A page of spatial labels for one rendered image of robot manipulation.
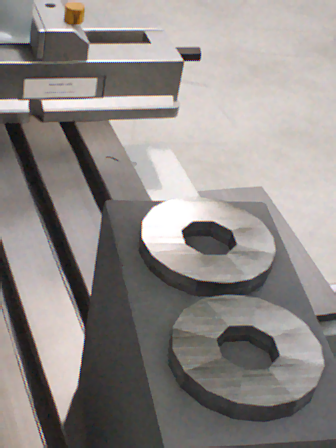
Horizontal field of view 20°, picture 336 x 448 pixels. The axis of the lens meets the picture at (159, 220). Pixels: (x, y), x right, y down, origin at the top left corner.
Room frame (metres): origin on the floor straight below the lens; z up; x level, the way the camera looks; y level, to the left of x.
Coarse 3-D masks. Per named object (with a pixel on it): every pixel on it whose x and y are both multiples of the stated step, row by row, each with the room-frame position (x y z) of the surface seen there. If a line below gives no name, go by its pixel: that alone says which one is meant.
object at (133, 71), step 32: (96, 32) 1.03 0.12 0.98; (128, 32) 1.05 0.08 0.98; (160, 32) 1.06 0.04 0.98; (0, 64) 0.91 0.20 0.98; (32, 64) 0.92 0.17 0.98; (64, 64) 0.94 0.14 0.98; (96, 64) 0.95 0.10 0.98; (128, 64) 0.97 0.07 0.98; (160, 64) 0.98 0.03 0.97; (0, 96) 0.91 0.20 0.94; (32, 96) 0.92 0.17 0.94; (64, 96) 0.94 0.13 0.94; (96, 96) 0.96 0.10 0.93; (128, 96) 0.97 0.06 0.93; (160, 96) 0.98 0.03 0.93
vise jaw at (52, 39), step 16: (48, 0) 1.00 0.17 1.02; (64, 0) 1.03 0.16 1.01; (32, 16) 0.95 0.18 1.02; (48, 16) 0.96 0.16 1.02; (32, 32) 0.95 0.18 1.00; (48, 32) 0.93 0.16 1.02; (64, 32) 0.93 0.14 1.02; (80, 32) 0.95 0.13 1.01; (32, 48) 0.94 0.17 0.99; (48, 48) 0.93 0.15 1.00; (64, 48) 0.93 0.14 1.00; (80, 48) 0.94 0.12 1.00
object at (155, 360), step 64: (128, 256) 0.48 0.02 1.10; (192, 256) 0.47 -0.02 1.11; (256, 256) 0.49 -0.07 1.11; (128, 320) 0.43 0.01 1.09; (192, 320) 0.42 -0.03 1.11; (256, 320) 0.43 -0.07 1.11; (128, 384) 0.40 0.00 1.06; (192, 384) 0.37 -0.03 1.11; (256, 384) 0.37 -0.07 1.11; (320, 384) 0.40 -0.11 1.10
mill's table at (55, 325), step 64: (0, 128) 0.89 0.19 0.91; (64, 128) 0.95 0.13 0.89; (0, 192) 0.77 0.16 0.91; (64, 192) 0.79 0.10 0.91; (128, 192) 0.81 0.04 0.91; (0, 256) 0.70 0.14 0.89; (64, 256) 0.72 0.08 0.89; (0, 320) 0.59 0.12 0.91; (64, 320) 0.60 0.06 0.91; (0, 384) 0.52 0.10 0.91; (64, 384) 0.53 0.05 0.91
